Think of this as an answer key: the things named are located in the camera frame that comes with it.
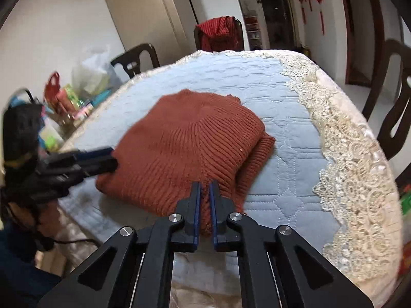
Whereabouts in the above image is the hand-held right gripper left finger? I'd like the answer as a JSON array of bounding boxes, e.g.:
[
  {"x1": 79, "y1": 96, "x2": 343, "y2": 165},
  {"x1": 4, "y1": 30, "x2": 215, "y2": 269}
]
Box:
[{"x1": 37, "y1": 182, "x2": 202, "y2": 308}]

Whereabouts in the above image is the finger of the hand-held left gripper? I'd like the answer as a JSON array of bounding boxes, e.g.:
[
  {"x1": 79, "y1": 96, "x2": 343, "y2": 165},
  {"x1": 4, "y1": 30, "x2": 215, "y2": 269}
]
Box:
[
  {"x1": 77, "y1": 148, "x2": 115, "y2": 163},
  {"x1": 80, "y1": 157, "x2": 119, "y2": 178}
]

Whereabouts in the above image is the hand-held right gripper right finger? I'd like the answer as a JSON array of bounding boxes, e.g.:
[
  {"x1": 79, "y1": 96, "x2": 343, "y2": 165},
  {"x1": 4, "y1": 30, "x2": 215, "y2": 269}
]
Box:
[{"x1": 209, "y1": 181, "x2": 375, "y2": 308}]

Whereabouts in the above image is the rust red knit sweater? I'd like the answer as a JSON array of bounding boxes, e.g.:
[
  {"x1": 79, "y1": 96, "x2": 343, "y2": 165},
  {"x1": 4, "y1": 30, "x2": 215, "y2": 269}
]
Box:
[{"x1": 96, "y1": 89, "x2": 277, "y2": 236}]

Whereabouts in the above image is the green and white container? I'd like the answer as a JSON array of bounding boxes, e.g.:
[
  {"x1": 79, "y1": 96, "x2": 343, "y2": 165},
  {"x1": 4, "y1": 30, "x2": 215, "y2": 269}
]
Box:
[{"x1": 39, "y1": 123, "x2": 65, "y2": 152}]

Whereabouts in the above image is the red and white box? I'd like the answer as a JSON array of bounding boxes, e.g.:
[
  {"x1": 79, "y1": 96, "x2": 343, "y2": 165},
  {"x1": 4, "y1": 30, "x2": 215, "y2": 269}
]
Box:
[{"x1": 72, "y1": 104, "x2": 94, "y2": 121}]

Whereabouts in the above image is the teal packet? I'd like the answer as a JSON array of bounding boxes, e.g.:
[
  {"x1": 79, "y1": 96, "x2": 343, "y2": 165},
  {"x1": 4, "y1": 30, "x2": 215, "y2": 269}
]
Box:
[{"x1": 91, "y1": 90, "x2": 114, "y2": 107}]

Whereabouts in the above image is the green snack packet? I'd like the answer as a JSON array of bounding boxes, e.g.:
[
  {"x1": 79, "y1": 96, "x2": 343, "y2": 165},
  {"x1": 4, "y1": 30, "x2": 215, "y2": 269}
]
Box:
[{"x1": 61, "y1": 84, "x2": 81, "y2": 110}]

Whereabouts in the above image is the red gift bag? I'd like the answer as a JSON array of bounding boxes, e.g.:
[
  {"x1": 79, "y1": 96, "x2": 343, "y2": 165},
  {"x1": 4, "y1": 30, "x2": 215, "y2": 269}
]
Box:
[{"x1": 43, "y1": 72, "x2": 62, "y2": 113}]

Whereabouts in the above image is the white plastic bag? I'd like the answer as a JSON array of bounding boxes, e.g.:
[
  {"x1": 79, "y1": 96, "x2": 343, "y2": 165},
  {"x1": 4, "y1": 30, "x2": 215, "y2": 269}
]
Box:
[{"x1": 72, "y1": 46, "x2": 120, "y2": 98}]

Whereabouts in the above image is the pale blue quilted lace-trimmed cover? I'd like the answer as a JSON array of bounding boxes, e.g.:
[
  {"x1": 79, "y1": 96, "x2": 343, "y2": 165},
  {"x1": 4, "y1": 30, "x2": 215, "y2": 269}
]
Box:
[{"x1": 58, "y1": 50, "x2": 402, "y2": 296}]

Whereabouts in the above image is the person's dark blue clothing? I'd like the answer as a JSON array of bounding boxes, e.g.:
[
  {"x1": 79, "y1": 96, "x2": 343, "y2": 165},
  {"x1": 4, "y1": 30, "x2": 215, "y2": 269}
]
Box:
[{"x1": 0, "y1": 221, "x2": 63, "y2": 308}]

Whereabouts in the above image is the dark wooden chair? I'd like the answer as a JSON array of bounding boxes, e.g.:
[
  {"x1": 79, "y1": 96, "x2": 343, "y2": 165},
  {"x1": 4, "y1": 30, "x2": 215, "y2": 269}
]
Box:
[
  {"x1": 362, "y1": 38, "x2": 411, "y2": 180},
  {"x1": 193, "y1": 17, "x2": 245, "y2": 52},
  {"x1": 110, "y1": 43, "x2": 161, "y2": 79}
]

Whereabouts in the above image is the beige tall cabinet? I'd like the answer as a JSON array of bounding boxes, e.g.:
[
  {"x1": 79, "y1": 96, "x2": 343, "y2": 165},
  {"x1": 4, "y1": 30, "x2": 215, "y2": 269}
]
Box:
[{"x1": 102, "y1": 0, "x2": 196, "y2": 68}]

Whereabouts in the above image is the cream tablecloth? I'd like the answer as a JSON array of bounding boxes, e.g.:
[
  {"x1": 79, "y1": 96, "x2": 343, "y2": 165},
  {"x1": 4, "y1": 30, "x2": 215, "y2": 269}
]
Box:
[{"x1": 39, "y1": 67, "x2": 403, "y2": 308}]

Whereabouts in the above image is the red checked garment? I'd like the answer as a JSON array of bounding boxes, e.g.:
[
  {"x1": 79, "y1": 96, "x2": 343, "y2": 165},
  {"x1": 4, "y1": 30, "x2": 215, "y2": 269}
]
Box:
[{"x1": 197, "y1": 16, "x2": 241, "y2": 52}]

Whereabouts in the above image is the shoe rack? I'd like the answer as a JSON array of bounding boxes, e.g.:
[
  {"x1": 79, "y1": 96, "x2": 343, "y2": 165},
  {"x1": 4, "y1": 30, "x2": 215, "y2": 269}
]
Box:
[{"x1": 244, "y1": 15, "x2": 263, "y2": 51}]

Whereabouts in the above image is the dark glass door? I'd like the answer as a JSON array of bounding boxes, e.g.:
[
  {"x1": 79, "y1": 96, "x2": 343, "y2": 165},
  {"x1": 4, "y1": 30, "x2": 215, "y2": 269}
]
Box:
[{"x1": 252, "y1": 0, "x2": 297, "y2": 51}]

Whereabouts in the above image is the black cable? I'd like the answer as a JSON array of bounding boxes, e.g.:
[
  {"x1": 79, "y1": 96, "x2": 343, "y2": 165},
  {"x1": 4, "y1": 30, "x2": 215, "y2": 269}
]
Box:
[{"x1": 32, "y1": 229, "x2": 98, "y2": 252}]

